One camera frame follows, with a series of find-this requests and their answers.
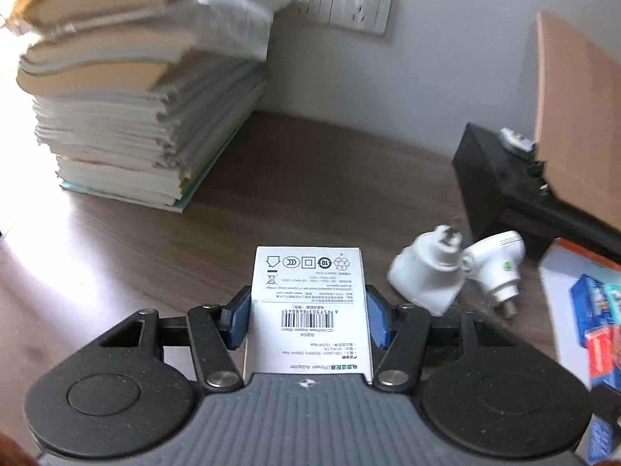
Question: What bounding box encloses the orange and white cardboard box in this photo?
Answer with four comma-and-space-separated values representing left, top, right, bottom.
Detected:
538, 238, 621, 399

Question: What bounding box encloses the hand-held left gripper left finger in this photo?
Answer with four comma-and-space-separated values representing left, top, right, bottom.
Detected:
97, 285, 253, 391

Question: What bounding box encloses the white adapter with green dot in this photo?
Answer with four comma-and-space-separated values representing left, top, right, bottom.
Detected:
461, 230, 527, 318

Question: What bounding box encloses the wooden book stand board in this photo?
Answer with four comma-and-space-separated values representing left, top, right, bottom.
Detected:
531, 10, 621, 231

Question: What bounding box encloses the white cardboard adapter box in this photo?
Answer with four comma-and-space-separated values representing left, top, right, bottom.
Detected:
241, 247, 375, 385

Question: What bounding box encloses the black desk riser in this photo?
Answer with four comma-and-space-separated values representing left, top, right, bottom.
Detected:
452, 123, 621, 265

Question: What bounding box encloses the white plug-in heater with prongs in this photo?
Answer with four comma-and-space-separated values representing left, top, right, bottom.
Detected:
387, 224, 474, 318

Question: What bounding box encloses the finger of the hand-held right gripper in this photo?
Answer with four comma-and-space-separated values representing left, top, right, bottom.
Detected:
588, 387, 621, 466

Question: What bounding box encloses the red playing card box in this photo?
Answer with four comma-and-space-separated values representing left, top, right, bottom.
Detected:
585, 327, 621, 386

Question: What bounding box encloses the blue cartoon box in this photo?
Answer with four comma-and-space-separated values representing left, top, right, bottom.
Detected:
570, 274, 621, 348

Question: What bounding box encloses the stack of books and papers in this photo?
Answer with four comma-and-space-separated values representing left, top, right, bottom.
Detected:
0, 0, 302, 214

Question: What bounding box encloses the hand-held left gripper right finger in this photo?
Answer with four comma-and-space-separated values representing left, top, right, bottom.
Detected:
365, 284, 525, 393

